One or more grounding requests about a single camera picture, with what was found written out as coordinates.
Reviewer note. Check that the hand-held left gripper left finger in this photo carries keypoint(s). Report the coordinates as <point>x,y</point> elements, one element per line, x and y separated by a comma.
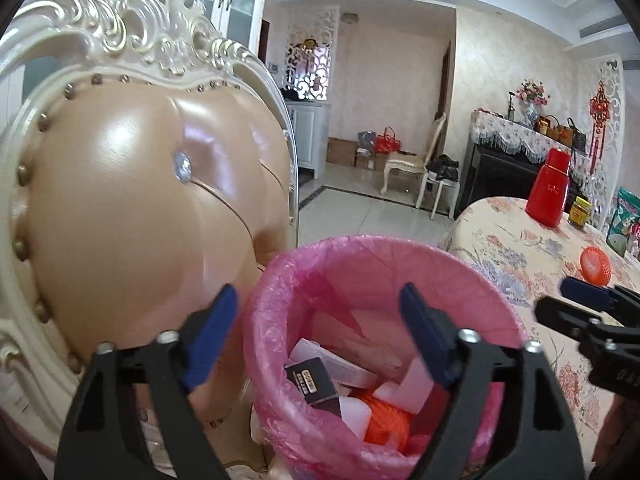
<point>210,340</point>

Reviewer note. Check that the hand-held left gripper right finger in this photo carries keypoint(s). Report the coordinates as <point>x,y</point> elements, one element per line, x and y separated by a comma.
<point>425,335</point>

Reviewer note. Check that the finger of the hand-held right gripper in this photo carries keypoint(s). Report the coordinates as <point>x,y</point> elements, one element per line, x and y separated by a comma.
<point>560,315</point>
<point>582,290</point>

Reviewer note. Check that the small orange foam net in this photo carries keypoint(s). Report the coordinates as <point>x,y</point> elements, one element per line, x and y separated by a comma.
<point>595,263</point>

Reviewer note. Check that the white foam block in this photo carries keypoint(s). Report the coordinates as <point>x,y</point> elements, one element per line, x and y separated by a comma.
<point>415,385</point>

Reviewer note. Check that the large orange foam net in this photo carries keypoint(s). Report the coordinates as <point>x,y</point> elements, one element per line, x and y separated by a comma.
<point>385,422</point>

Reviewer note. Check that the small black box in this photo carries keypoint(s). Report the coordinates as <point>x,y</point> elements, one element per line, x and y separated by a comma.
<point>312,386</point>

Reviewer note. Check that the pink-lined trash bin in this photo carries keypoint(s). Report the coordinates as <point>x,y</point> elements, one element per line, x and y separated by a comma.
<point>310,280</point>

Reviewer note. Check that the person's right hand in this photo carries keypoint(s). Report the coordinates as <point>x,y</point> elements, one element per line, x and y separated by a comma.
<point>612,430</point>

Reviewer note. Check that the small yellow-lid jar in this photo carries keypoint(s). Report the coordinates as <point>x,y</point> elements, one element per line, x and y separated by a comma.
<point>581,212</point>

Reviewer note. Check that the green snack bag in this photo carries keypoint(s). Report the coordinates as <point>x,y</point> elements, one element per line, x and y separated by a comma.
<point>625,220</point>

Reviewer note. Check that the red thermos bottle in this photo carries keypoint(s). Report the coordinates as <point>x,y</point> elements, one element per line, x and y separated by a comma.
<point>549,190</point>

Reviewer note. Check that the black piano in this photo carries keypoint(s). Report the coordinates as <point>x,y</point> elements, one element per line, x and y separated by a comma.
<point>495,175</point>

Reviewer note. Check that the white stool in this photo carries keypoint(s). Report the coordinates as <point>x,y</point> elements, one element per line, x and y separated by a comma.
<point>442,190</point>

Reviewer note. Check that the cream carved leather chair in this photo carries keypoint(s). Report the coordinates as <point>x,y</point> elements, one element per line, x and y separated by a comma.
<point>140,210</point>

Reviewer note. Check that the dark handbag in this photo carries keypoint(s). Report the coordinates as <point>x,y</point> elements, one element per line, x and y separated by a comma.
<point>579,135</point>

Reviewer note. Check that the orange handbag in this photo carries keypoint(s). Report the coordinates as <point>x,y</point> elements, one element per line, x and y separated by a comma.
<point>565,135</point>

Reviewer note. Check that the brown wicker handbag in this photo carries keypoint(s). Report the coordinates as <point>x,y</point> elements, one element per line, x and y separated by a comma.
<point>547,126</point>

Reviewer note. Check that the tall white lattice screen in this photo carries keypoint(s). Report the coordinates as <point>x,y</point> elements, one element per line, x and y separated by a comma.
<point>616,125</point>

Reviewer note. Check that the dark bag on stool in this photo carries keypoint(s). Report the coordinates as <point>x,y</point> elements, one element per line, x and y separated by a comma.
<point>444,167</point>

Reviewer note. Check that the cream carved dining chair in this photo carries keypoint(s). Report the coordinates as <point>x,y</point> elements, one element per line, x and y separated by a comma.
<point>405,165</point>

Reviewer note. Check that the floral fringed piano cover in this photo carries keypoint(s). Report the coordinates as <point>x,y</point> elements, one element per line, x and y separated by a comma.
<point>500,130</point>

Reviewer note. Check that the red knot hanging ornament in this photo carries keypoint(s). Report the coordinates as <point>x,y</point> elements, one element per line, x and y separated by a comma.
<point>599,110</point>

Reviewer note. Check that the red gift bag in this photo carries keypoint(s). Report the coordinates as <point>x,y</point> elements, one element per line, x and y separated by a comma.
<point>387,142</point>

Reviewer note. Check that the pink flowers in vase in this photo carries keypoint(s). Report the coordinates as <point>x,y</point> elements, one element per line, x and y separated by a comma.
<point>532,95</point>

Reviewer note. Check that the grey shopping bag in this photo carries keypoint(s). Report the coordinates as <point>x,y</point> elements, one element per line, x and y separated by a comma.
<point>366,142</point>

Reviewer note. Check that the cardboard box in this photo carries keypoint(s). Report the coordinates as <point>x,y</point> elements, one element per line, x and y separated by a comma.
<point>341,151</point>

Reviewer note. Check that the low white cabinet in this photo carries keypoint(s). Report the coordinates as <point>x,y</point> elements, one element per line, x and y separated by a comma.
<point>307,135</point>

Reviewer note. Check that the round ceiling lamp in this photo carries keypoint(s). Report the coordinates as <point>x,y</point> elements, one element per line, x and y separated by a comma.
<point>350,18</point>

